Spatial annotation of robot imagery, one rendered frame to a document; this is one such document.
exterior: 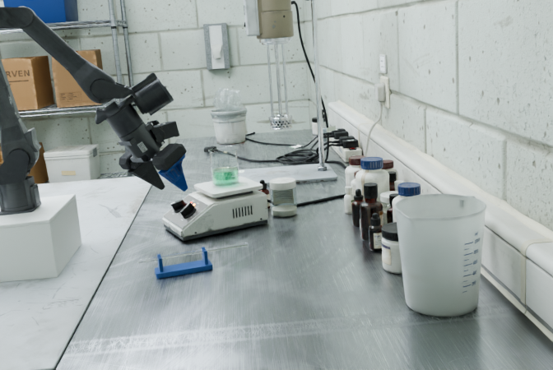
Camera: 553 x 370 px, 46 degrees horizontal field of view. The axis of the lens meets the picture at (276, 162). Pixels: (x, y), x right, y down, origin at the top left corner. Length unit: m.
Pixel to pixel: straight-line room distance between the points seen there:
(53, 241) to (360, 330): 0.59
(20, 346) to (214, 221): 0.52
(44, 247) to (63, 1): 2.49
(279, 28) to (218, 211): 0.62
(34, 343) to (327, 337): 0.41
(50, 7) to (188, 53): 0.79
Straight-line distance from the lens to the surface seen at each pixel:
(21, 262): 1.27
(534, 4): 1.00
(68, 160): 3.71
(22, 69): 3.66
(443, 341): 0.91
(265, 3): 1.80
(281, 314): 0.99
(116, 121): 1.29
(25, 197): 1.33
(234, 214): 1.39
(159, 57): 3.88
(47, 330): 1.05
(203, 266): 1.19
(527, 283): 0.97
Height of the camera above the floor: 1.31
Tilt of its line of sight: 11 degrees down
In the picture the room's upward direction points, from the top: 4 degrees counter-clockwise
